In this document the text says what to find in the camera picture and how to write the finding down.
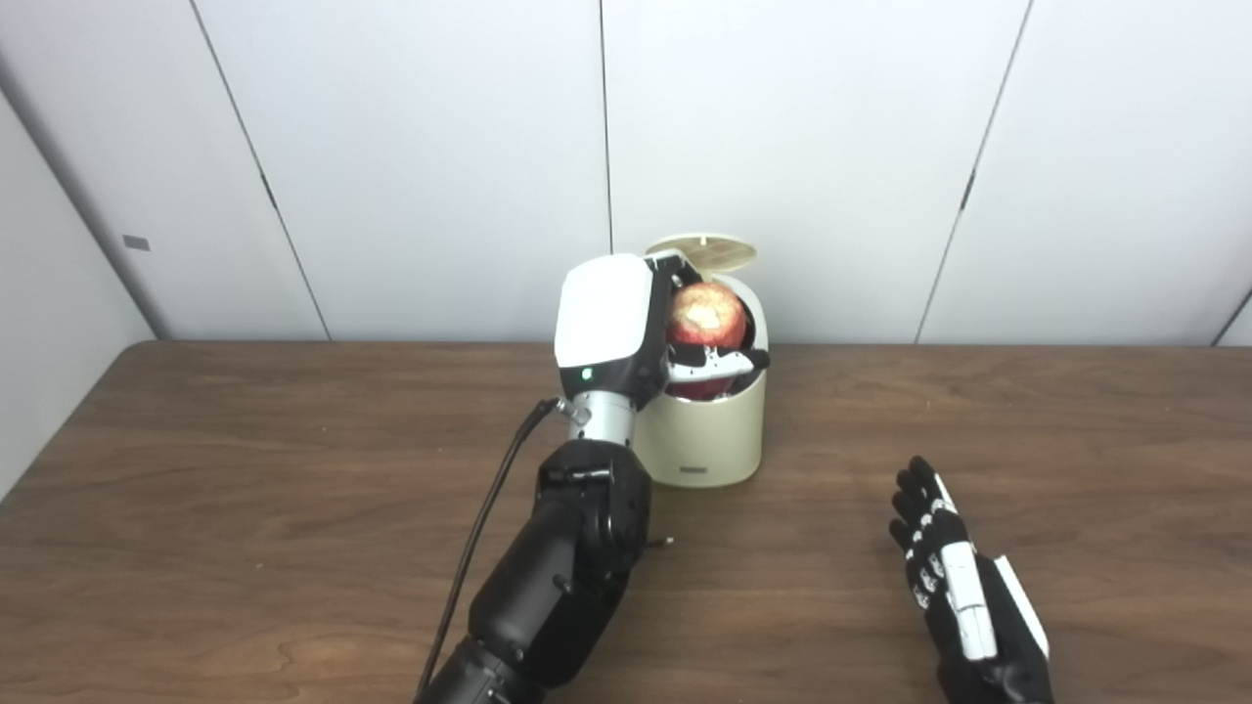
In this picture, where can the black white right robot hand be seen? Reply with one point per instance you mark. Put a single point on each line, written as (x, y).
(968, 606)

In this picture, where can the red apple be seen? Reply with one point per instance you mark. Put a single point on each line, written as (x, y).
(704, 313)

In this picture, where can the cream-colored bin body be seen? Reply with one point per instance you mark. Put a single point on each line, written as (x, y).
(714, 435)

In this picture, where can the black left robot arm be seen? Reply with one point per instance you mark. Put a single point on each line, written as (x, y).
(558, 587)

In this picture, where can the round cream bin lid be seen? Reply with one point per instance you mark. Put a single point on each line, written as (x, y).
(719, 249)

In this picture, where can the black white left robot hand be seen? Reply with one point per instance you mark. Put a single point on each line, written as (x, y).
(606, 313)

